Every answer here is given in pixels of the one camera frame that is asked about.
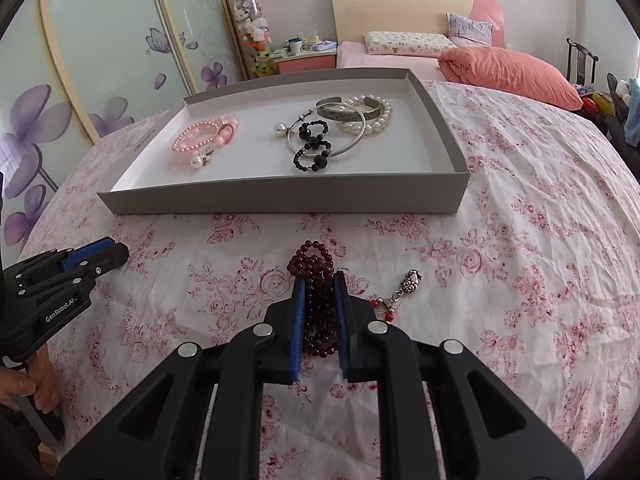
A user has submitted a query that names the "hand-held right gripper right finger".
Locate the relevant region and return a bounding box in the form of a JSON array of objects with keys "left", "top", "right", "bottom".
[{"left": 332, "top": 270, "right": 587, "bottom": 480}]

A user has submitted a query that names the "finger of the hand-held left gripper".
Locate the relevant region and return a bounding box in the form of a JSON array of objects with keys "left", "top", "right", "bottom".
[
  {"left": 15, "top": 237, "right": 118, "bottom": 282},
  {"left": 74, "top": 242, "right": 130, "bottom": 289}
]

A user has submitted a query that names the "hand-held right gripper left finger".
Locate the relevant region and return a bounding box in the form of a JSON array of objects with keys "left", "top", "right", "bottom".
[{"left": 55, "top": 277, "right": 307, "bottom": 480}]

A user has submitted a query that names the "dark red bead bracelet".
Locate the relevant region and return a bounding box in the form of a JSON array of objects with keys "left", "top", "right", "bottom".
[{"left": 286, "top": 239, "right": 347, "bottom": 359}]

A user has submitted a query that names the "small pink pearl bracelet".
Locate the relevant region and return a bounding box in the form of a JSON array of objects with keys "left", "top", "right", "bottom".
[{"left": 172, "top": 117, "right": 227, "bottom": 157}]

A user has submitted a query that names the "grey cardboard tray box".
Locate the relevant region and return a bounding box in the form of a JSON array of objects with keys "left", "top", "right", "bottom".
[{"left": 96, "top": 68, "right": 471, "bottom": 216}]

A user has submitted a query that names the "thin silver bangle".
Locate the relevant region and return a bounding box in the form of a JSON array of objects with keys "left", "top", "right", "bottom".
[{"left": 285, "top": 109, "right": 369, "bottom": 162}]

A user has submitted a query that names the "black bead bracelet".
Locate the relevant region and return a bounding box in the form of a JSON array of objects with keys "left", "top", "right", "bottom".
[{"left": 292, "top": 119, "right": 332, "bottom": 174}]

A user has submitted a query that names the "silver cuff bangle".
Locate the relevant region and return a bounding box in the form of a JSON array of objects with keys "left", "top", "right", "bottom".
[{"left": 314, "top": 95, "right": 393, "bottom": 124}]

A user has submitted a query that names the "person's left hand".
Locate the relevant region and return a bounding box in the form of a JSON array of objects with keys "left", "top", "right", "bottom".
[{"left": 0, "top": 344, "right": 62, "bottom": 414}]

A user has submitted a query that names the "silver charm with red beads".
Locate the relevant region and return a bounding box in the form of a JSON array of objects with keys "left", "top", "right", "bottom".
[{"left": 369, "top": 268, "right": 425, "bottom": 324}]

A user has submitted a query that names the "floral sliding wardrobe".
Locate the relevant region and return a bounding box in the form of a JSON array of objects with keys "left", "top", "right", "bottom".
[{"left": 0, "top": 0, "right": 251, "bottom": 243}]

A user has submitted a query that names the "pink nightstand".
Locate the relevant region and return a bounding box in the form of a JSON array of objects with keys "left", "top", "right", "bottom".
[{"left": 272, "top": 50, "right": 337, "bottom": 76}]

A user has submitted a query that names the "clear tube of plush toys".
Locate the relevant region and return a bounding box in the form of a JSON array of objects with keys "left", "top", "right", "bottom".
[{"left": 227, "top": 0, "right": 274, "bottom": 79}]

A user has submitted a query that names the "cream printed pillow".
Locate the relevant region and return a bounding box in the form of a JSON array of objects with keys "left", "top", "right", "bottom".
[{"left": 363, "top": 30, "right": 451, "bottom": 57}]

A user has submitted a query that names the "salmon pink pillow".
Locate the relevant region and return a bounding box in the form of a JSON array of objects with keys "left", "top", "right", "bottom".
[{"left": 438, "top": 45, "right": 584, "bottom": 111}]

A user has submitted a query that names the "cream and pink headboard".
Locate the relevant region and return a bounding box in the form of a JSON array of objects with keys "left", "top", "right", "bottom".
[{"left": 329, "top": 0, "right": 507, "bottom": 57}]

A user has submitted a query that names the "small lilac pillow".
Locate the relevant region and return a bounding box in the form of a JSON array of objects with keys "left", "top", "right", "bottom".
[{"left": 446, "top": 12, "right": 494, "bottom": 47}]

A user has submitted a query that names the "dark wooden chair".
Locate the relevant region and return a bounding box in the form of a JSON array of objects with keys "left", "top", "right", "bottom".
[{"left": 566, "top": 37, "right": 600, "bottom": 87}]

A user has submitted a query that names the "blue plush garment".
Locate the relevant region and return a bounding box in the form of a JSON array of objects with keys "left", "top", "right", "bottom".
[{"left": 624, "top": 77, "right": 640, "bottom": 147}]

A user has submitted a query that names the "large pink bead bracelet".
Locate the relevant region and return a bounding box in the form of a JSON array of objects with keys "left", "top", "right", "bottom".
[{"left": 212, "top": 116, "right": 240, "bottom": 150}]

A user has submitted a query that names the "white pearl bracelet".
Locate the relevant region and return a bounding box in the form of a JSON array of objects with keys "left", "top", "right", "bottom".
[{"left": 339, "top": 94, "right": 394, "bottom": 136}]

